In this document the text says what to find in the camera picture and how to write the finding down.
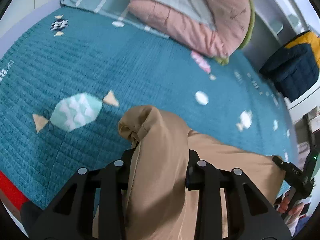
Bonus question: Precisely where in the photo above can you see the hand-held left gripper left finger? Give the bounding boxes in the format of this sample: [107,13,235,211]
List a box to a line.
[29,149,132,240]

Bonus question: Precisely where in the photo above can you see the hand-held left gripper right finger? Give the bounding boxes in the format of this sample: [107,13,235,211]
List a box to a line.
[186,150,292,240]

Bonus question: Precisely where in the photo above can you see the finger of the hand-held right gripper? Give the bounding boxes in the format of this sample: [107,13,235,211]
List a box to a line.
[272,155,303,182]

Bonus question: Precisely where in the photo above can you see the tan button-up jacket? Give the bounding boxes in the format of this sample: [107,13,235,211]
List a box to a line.
[92,104,286,240]

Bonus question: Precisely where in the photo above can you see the person's right hand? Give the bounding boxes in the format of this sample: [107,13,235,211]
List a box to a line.
[277,191,307,216]

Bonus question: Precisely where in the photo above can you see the navy and yellow puffer jacket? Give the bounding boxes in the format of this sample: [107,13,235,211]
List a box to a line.
[258,30,320,102]

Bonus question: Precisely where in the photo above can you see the red cloth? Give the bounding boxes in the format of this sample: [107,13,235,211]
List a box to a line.
[0,171,30,206]

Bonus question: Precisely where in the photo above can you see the teal candy-print bed sheet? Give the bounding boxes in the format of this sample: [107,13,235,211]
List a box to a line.
[0,6,298,213]

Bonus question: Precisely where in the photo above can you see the white headboard shelf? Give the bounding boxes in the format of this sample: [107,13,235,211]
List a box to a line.
[247,0,320,55]

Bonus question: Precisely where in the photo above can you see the pink quilt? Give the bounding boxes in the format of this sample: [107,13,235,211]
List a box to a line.
[127,0,252,58]

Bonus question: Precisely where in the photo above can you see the striped light blue pillow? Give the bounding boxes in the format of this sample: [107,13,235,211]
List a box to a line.
[60,0,171,40]

